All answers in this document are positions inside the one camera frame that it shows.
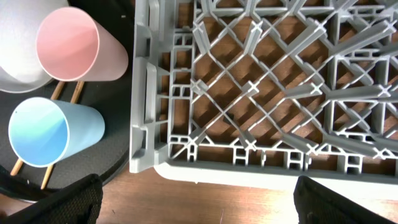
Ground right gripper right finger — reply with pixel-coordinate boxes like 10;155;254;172
294;175;392;224

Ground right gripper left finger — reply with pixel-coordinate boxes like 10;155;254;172
1;174;103;224

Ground wooden chopstick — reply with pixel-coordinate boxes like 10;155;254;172
10;82;65;176
40;81;85;190

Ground blue plastic cup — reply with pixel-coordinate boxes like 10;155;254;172
8;97;105;167

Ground pink plastic cup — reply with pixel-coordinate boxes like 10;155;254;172
36;7;129;82

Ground grey dishwasher rack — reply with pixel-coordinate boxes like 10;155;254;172
129;0;397;192

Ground round black serving tray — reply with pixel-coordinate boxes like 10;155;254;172
1;0;134;202

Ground grey plate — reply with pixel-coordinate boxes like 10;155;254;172
1;0;69;93

